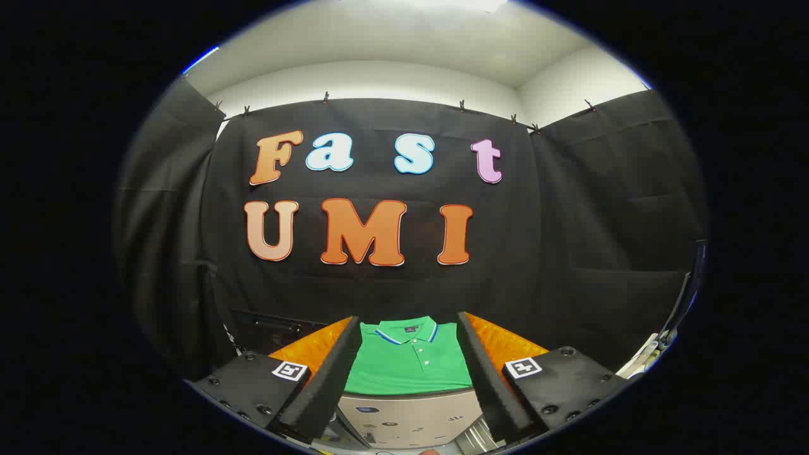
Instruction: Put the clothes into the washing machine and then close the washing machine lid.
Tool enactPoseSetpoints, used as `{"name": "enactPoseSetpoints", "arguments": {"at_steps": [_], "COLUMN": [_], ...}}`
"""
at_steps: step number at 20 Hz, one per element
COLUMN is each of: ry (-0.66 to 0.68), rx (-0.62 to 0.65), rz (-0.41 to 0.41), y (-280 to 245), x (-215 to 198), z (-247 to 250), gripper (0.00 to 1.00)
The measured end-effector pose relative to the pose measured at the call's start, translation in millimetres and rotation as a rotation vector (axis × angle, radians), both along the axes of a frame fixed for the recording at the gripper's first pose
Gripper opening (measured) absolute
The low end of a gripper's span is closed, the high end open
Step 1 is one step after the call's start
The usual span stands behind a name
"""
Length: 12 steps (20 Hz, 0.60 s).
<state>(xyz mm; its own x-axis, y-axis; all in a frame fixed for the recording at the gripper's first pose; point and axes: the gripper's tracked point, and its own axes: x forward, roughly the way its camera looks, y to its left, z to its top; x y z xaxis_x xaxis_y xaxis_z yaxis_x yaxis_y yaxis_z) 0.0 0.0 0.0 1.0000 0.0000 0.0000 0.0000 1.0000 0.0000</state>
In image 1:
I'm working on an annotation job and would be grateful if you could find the white printed packaging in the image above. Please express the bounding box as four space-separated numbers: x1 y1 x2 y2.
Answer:
616 329 678 380

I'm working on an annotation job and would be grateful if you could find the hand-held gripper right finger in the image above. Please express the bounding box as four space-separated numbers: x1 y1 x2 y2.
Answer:
458 312 628 446

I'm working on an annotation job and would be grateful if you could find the green polo shirt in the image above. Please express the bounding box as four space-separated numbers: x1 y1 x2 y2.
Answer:
344 317 475 396

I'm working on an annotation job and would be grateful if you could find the dark metal frame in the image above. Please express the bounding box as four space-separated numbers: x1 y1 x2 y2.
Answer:
657 239 707 347

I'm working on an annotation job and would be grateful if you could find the black backdrop cloth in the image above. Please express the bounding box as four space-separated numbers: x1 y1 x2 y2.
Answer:
114 76 709 380

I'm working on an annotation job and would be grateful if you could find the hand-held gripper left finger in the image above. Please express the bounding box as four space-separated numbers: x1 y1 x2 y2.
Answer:
188 316 362 444

